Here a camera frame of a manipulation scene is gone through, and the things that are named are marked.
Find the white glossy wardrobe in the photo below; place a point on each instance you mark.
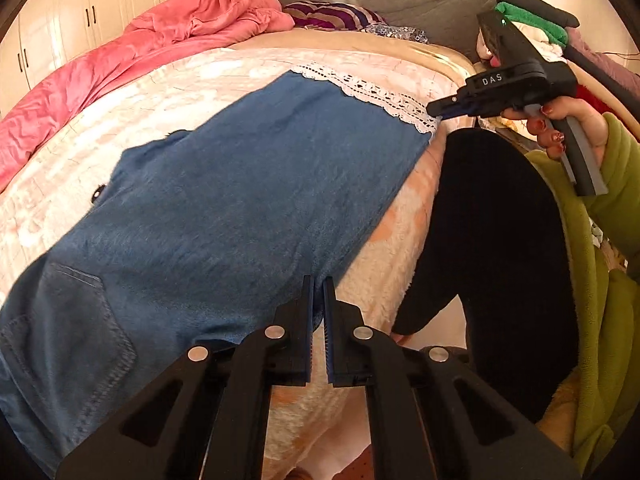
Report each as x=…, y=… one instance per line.
x=46, y=34

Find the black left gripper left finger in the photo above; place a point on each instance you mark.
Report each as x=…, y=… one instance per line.
x=205, y=416

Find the beige bed sheet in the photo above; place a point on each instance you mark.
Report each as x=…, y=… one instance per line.
x=454, y=65

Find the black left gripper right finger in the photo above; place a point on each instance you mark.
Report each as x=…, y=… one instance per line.
x=430, y=415

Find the purple striped pillow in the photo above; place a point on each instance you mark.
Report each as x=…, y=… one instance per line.
x=331, y=15

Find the black trouser leg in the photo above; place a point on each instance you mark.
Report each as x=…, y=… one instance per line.
x=496, y=242

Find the blue denim pants lace hem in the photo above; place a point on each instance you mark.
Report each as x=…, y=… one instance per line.
x=200, y=236

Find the right hand red nails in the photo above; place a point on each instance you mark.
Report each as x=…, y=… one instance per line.
x=551, y=140

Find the pile of folded clothes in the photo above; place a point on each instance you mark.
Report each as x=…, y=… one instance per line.
x=606, y=86

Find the pink crumpled duvet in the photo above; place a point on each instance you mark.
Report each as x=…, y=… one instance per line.
x=172, y=30

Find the green fleece sleeve forearm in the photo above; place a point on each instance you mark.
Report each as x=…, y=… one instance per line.
x=593, y=406

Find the orange white bear blanket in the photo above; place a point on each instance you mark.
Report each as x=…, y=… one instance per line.
x=61, y=183

